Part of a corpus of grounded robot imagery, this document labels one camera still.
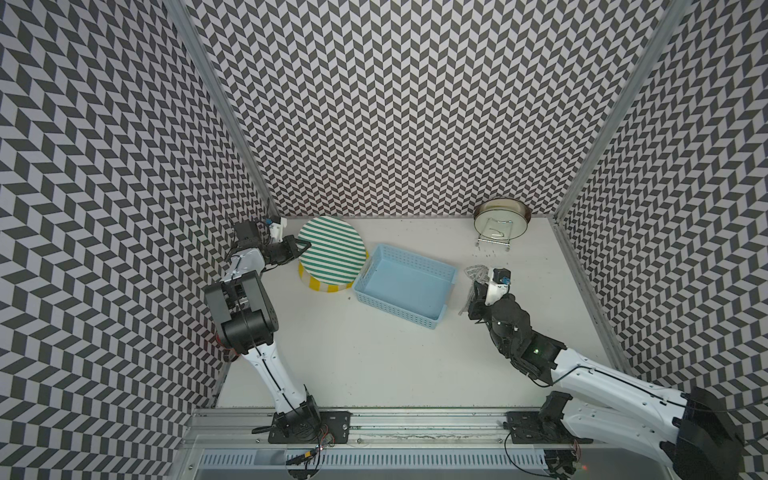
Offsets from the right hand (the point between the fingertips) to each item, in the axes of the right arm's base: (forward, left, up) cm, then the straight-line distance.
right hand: (476, 287), depth 79 cm
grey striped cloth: (+1, +1, +6) cm, 6 cm away
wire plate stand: (+31, -15, -14) cm, 37 cm away
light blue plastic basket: (+13, +19, -19) cm, 30 cm away
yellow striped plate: (+12, +51, -15) cm, 54 cm away
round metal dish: (+30, -14, -5) cm, 34 cm away
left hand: (+20, +50, -5) cm, 54 cm away
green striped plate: (+25, +44, -17) cm, 53 cm away
